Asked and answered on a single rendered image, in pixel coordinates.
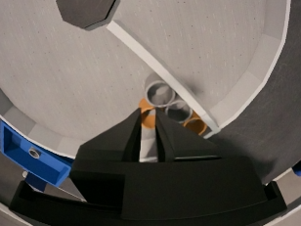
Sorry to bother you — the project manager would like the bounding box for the blue open tray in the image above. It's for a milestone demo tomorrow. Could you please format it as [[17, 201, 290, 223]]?
[[1, 119, 74, 187]]

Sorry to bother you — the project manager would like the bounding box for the white round turntable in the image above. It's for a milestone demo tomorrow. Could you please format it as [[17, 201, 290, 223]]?
[[0, 0, 290, 158]]

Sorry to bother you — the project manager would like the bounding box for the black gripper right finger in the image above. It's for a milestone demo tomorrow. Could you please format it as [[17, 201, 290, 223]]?
[[154, 108, 222, 162]]

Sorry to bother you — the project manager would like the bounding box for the grey metal bushing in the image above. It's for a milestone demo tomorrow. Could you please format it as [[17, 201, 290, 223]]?
[[29, 146, 42, 158], [145, 72, 175, 108], [164, 91, 193, 123]]

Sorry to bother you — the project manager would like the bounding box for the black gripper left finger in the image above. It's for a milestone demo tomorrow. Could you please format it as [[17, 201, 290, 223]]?
[[74, 108, 142, 162]]

